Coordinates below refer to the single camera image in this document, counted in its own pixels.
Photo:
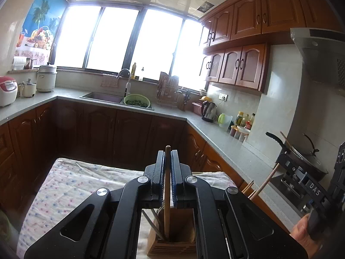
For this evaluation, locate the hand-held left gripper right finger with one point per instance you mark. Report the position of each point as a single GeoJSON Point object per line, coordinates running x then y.
{"type": "Point", "coordinates": [173, 178]}

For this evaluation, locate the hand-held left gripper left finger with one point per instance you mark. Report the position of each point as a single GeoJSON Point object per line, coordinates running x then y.
{"type": "Point", "coordinates": [159, 178]}

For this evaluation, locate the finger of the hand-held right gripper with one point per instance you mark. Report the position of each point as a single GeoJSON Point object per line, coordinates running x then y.
{"type": "Point", "coordinates": [341, 162]}
{"type": "Point", "coordinates": [287, 164]}

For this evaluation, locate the long bamboo chopstick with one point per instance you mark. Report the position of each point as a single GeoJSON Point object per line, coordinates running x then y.
{"type": "Point", "coordinates": [265, 180]}

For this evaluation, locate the wooden utensil holder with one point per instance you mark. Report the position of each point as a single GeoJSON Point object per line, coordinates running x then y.
{"type": "Point", "coordinates": [178, 245]}

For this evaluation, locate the person's right hand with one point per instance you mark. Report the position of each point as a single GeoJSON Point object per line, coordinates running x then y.
{"type": "Point", "coordinates": [302, 232]}

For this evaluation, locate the black wok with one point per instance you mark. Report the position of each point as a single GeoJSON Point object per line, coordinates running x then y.
{"type": "Point", "coordinates": [310, 164]}

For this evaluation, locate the glass wok lid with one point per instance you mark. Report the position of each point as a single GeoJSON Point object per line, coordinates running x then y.
{"type": "Point", "coordinates": [307, 153]}

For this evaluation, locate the wooden stick in wok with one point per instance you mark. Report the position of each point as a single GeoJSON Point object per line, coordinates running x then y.
{"type": "Point", "coordinates": [285, 140]}

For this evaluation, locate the gas stove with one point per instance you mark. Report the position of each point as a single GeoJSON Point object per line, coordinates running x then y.
{"type": "Point", "coordinates": [291, 191]}

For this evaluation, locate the row of condiment bottles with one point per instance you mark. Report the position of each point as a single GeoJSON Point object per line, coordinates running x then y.
{"type": "Point", "coordinates": [241, 126]}

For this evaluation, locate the pink container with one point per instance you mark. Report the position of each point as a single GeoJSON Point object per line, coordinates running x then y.
{"type": "Point", "coordinates": [196, 108]}

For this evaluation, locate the electric kettle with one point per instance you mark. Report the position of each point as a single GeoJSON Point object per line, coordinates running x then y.
{"type": "Point", "coordinates": [209, 112]}

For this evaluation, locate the green white pitcher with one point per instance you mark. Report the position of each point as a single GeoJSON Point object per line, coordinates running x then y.
{"type": "Point", "coordinates": [225, 121]}

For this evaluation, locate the green colander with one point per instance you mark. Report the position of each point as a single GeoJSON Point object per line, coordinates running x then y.
{"type": "Point", "coordinates": [136, 101]}

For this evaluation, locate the dish rack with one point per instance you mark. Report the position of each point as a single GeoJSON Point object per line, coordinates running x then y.
{"type": "Point", "coordinates": [167, 90]}

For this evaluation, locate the white floral cloth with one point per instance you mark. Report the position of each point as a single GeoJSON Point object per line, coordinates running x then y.
{"type": "Point", "coordinates": [67, 183]}

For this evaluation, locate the steel sink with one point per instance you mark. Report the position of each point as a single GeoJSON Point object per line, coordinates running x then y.
{"type": "Point", "coordinates": [102, 97]}

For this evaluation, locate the chrome faucet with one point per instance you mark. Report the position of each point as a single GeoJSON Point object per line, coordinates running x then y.
{"type": "Point", "coordinates": [126, 81]}

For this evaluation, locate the clear bottle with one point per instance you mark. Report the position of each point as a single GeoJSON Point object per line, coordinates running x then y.
{"type": "Point", "coordinates": [141, 74]}

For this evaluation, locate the steel range hood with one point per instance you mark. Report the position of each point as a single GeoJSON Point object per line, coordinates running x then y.
{"type": "Point", "coordinates": [320, 56]}

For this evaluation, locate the pink towel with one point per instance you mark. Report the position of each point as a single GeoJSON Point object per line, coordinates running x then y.
{"type": "Point", "coordinates": [109, 81]}

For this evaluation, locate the yellow bottle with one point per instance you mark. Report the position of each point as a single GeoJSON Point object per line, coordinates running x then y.
{"type": "Point", "coordinates": [134, 71]}

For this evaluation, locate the kitchen window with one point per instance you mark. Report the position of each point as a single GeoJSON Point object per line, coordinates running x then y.
{"type": "Point", "coordinates": [121, 40]}

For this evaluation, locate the small white electric pot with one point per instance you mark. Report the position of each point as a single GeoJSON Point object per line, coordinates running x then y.
{"type": "Point", "coordinates": [27, 89]}

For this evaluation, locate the white red rice cooker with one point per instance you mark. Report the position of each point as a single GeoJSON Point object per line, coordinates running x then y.
{"type": "Point", "coordinates": [7, 91]}

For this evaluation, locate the wall outlet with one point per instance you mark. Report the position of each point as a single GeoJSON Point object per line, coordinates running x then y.
{"type": "Point", "coordinates": [223, 97]}

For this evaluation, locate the wooden wall cabinets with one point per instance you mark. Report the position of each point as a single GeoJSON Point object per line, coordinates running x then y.
{"type": "Point", "coordinates": [256, 13]}

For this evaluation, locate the beach wall poster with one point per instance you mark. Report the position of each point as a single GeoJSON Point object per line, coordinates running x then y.
{"type": "Point", "coordinates": [40, 24]}

